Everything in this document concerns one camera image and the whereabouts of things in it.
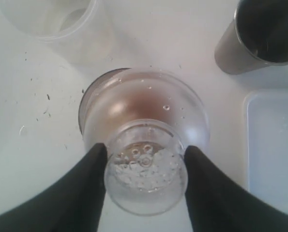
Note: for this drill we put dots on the clear plastic cup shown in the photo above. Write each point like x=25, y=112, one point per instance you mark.
x=90, y=96

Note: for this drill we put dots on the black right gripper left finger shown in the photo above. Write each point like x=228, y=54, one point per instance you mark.
x=73, y=204

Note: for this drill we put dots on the clear dome lid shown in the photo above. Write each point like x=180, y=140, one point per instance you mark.
x=145, y=173

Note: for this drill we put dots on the translucent white plastic cup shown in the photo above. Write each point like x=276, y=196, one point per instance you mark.
x=78, y=30

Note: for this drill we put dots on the stainless steel cup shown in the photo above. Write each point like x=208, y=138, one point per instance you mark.
x=256, y=38

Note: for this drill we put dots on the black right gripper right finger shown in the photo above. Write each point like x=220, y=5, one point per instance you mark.
x=217, y=204

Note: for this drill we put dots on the white square plastic tray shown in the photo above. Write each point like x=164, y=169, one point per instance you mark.
x=266, y=146

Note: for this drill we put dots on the brown wooden cubes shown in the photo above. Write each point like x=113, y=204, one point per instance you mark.
x=144, y=105

